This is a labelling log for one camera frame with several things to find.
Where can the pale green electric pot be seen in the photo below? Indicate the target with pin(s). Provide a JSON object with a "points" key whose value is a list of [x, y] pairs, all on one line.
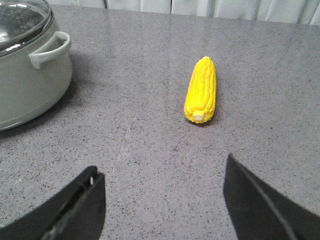
{"points": [[34, 75]]}

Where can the white curtain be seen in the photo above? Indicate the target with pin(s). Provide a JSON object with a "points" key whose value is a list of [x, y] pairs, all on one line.
{"points": [[283, 11]]}

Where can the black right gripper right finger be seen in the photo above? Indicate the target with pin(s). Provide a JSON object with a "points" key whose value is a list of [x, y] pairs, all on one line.
{"points": [[259, 212]]}

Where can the glass pot lid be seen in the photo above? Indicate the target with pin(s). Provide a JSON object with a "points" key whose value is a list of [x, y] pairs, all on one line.
{"points": [[22, 22]]}

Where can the yellow corn cob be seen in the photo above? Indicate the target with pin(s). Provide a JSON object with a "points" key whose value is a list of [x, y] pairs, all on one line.
{"points": [[200, 101]]}

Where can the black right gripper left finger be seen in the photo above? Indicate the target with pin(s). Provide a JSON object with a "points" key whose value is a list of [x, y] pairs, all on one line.
{"points": [[77, 212]]}

